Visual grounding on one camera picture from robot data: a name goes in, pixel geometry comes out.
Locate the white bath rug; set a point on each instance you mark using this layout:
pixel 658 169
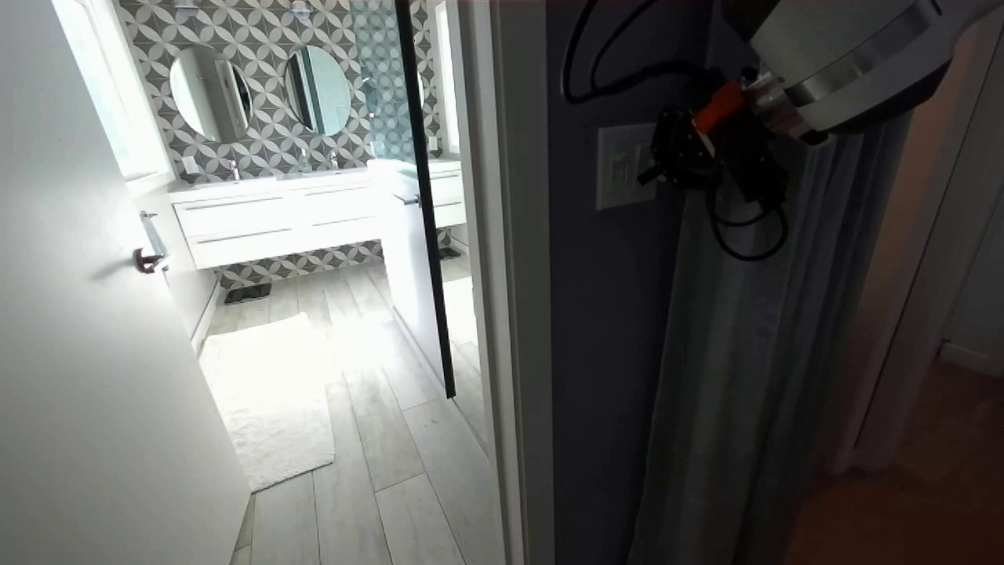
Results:
pixel 270 401

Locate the black framed glass panel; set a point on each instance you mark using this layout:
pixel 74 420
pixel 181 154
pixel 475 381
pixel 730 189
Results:
pixel 427 197

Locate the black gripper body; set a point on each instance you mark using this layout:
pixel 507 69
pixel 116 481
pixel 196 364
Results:
pixel 695 158

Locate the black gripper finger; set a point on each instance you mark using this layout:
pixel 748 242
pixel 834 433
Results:
pixel 654 172
pixel 659 130

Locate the white door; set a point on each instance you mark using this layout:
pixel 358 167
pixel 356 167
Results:
pixel 94 347

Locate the chrome faucet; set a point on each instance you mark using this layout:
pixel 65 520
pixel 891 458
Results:
pixel 335 158
pixel 233 167

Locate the white light switch plate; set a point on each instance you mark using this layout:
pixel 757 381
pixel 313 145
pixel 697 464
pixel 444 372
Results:
pixel 620 165

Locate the white bathroom vanity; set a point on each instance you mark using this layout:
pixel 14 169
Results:
pixel 284 213

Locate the white door frame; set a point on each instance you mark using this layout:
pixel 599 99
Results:
pixel 507 283

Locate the round wall mirror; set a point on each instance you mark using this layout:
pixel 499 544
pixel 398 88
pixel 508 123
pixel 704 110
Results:
pixel 208 94
pixel 318 88

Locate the grey pleated curtain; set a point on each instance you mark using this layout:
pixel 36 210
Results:
pixel 753 364

